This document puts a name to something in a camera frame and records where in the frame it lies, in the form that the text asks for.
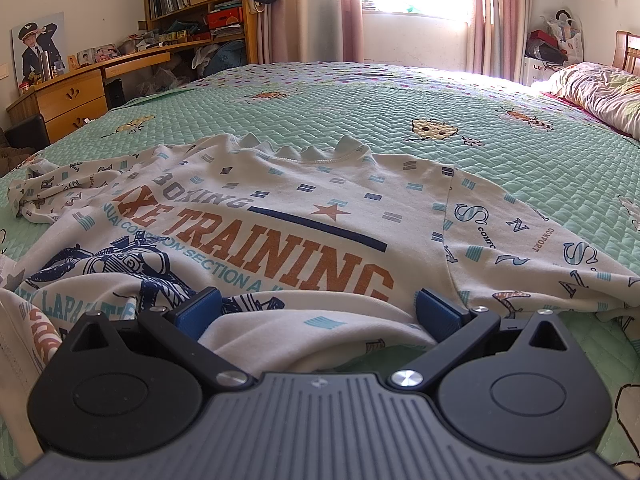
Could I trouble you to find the floral pink pillow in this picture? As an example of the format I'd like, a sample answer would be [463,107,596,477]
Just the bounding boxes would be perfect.
[530,62,640,141]

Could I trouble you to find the green quilted bee bedspread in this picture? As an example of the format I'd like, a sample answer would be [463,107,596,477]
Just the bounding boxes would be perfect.
[0,62,640,466]

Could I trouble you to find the red box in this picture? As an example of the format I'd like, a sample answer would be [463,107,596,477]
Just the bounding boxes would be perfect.
[206,6,244,28]

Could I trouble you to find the wooden headboard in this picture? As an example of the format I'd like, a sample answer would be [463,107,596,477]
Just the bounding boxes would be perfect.
[612,30,640,76]

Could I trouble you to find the pink and beige curtain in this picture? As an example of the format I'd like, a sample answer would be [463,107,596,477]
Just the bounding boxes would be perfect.
[465,0,543,83]
[257,0,365,63]

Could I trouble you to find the clear plastic bags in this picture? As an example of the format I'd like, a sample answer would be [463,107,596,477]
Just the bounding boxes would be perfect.
[150,62,193,93]

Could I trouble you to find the wooden desk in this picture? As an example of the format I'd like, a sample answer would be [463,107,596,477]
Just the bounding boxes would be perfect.
[6,40,246,143]

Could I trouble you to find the white storage box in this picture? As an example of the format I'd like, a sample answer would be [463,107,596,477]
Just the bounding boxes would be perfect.
[522,55,566,86]

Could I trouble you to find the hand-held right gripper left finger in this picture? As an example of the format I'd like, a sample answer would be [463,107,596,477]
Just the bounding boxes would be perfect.
[67,287,253,391]

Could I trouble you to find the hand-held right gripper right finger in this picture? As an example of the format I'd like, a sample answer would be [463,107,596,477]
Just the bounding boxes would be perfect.
[390,289,576,391]

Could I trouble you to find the wall poster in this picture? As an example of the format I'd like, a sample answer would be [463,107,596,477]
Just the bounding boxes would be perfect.
[12,11,67,88]

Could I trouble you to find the blue bag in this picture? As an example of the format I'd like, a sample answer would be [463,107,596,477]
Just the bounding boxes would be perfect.
[192,40,248,81]

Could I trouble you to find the black chair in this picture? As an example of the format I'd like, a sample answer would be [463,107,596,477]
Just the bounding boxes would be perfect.
[4,114,51,151]

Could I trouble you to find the desk photo frames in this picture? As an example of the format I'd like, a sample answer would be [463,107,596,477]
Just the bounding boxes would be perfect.
[67,44,121,68]

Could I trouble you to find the heap of shopping bags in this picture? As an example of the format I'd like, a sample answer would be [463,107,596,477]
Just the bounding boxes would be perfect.
[525,7,585,68]

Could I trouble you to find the white printed long-sleeve shirt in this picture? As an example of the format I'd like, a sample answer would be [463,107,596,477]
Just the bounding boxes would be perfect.
[0,132,640,381]

